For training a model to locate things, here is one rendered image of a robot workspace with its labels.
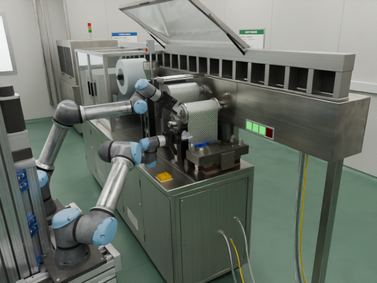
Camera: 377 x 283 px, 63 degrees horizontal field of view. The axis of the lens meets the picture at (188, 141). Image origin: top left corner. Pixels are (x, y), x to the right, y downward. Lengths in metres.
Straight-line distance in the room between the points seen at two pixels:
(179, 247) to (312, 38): 3.45
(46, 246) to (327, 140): 1.46
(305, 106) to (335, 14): 2.87
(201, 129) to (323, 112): 0.83
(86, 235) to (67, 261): 0.17
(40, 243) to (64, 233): 0.31
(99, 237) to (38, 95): 6.19
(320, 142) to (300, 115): 0.17
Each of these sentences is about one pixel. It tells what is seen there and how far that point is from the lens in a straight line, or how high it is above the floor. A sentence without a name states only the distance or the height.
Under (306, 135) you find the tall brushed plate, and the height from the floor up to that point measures 1.24.
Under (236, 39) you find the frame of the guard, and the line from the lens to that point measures 2.00.
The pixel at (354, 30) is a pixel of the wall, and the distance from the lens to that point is 4.33.
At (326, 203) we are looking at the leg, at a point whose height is 0.81.
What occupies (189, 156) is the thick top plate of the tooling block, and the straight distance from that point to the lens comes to 2.02.
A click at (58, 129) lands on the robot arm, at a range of 1.89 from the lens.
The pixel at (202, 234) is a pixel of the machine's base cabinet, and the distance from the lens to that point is 2.13.
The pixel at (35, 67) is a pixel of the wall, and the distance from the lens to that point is 7.31.
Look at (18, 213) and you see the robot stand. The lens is 1.54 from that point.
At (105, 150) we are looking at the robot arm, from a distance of 1.61.
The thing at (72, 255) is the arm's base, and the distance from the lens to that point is 1.49.
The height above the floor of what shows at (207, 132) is 1.11.
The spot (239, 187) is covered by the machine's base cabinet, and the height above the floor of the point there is 0.77.
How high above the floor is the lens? 1.77
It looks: 20 degrees down
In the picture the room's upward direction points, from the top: 1 degrees counter-clockwise
